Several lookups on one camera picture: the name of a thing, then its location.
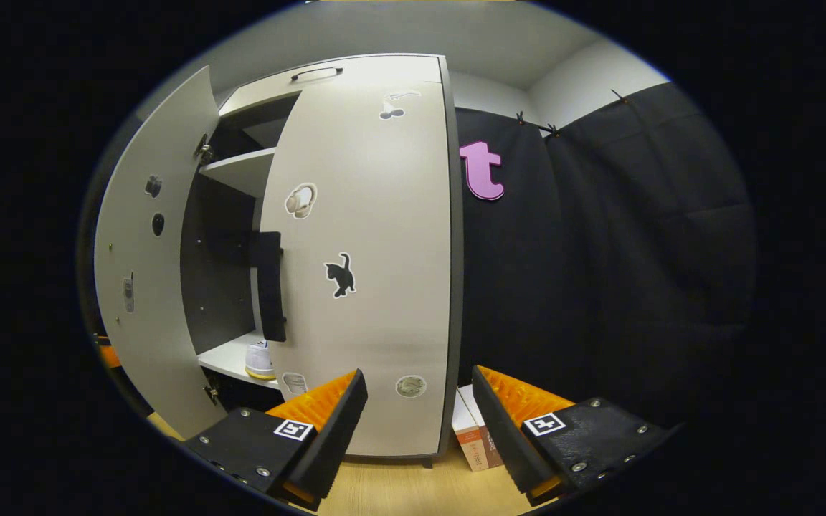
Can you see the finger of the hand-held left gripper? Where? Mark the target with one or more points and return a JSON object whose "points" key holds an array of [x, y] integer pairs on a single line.
{"points": [[108, 356]]}

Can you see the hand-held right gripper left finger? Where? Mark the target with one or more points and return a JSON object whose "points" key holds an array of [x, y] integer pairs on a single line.
{"points": [[334, 437]]}

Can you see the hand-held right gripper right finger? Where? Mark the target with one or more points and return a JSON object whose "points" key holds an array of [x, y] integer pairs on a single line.
{"points": [[506, 437]]}

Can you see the white shoe cabinet door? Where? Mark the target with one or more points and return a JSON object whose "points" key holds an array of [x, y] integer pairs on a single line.
{"points": [[384, 251], [155, 322]]}

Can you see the white striped shoe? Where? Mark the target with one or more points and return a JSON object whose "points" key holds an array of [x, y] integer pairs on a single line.
{"points": [[259, 362]]}

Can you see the white shoe cabinet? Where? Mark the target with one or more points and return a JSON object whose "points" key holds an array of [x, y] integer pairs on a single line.
{"points": [[219, 272]]}

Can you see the white cabinet drawer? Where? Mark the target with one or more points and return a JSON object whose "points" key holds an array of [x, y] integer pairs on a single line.
{"points": [[384, 72]]}

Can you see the brown and white box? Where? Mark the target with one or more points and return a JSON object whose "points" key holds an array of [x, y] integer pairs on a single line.
{"points": [[474, 437]]}

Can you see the black backdrop cloth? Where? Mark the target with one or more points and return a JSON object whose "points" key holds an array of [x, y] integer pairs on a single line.
{"points": [[599, 287]]}

